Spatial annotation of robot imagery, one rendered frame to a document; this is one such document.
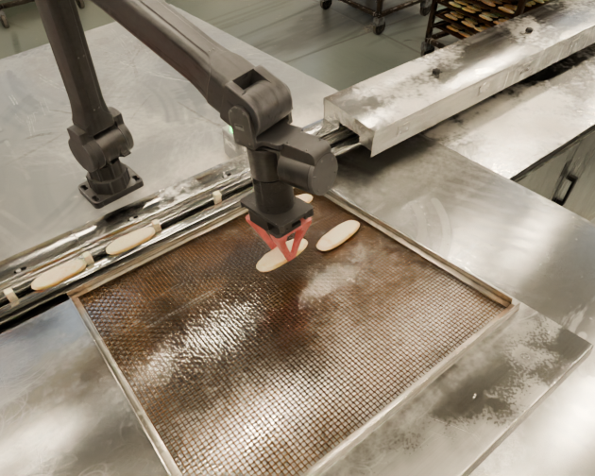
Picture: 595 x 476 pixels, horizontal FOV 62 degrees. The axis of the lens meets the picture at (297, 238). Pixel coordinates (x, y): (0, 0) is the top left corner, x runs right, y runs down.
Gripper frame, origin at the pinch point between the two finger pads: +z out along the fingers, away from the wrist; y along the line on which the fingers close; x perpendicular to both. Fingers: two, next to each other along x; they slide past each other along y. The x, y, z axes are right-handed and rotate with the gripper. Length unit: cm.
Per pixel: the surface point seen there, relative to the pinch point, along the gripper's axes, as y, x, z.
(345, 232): -1.4, -12.6, 3.3
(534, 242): -20, -48, 17
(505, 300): -29.4, -17.1, 3.7
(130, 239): 30.4, 14.0, 5.9
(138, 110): 76, -12, 2
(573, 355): -40.4, -14.7, 4.1
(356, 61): 174, -199, 67
